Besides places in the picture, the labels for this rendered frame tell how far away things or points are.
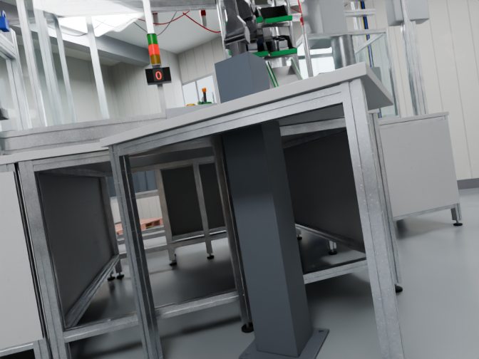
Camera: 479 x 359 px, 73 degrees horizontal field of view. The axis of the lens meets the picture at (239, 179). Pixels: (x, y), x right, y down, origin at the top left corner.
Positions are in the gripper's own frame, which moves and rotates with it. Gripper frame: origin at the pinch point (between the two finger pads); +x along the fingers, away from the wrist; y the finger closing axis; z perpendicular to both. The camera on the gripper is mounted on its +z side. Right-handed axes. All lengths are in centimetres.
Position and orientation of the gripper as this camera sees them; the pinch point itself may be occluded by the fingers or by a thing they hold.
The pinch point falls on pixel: (251, 43)
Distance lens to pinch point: 168.5
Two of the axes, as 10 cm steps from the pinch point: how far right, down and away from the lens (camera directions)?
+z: -0.8, -9.7, 2.3
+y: -9.9, 1.0, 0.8
